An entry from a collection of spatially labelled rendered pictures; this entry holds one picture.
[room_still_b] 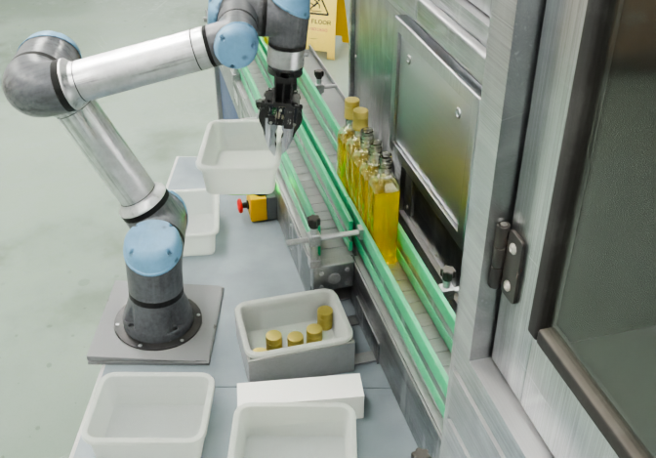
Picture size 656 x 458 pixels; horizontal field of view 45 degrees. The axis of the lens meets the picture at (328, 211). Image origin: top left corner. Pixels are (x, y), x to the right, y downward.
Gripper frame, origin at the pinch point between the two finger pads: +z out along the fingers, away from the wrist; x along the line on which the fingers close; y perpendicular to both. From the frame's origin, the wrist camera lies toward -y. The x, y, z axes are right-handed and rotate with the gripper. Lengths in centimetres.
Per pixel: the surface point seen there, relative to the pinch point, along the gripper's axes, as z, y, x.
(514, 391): -36, 104, 19
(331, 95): 21, -77, 17
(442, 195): 3.1, 8.8, 35.6
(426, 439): 26, 55, 30
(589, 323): -49, 111, 20
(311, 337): 29.4, 26.6, 10.2
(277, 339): 29.2, 28.2, 3.1
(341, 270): 22.2, 12.1, 16.1
